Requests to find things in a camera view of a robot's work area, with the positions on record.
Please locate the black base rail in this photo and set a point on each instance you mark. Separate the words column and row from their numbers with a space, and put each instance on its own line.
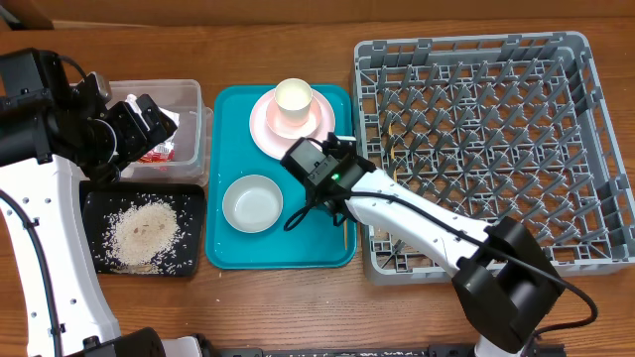
column 439, row 350

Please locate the grey bowl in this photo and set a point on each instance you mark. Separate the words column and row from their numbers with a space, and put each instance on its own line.
column 252, row 204

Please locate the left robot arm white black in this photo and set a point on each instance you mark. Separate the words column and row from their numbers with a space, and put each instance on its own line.
column 53, row 135

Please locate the small pink saucer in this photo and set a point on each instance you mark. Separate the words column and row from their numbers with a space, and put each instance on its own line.
column 290, row 125

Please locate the grey dishwasher rack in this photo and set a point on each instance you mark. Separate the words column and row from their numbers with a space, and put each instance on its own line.
column 503, row 125

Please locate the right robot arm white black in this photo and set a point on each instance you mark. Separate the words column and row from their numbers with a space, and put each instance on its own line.
column 504, row 282

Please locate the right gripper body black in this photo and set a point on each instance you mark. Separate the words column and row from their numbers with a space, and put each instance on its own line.
column 310, row 182

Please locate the large pink plate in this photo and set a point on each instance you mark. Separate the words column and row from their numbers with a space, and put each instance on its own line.
column 270, row 142

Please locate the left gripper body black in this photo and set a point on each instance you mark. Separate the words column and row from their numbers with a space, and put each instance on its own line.
column 123, row 137

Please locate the clear plastic waste bin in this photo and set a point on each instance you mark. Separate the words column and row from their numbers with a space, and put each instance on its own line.
column 174, row 96

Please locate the pile of rice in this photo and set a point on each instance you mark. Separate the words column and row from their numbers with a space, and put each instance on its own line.
column 143, row 239

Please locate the teal serving tray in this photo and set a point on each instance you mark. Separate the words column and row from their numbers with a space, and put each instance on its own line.
column 314, row 243

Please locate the red snack wrapper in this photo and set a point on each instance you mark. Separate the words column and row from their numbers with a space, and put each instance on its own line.
column 162, row 153

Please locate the white cup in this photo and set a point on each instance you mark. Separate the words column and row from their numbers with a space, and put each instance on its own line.
column 294, row 98

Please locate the black plastic tray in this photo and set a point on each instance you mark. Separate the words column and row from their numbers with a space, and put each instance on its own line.
column 187, row 200

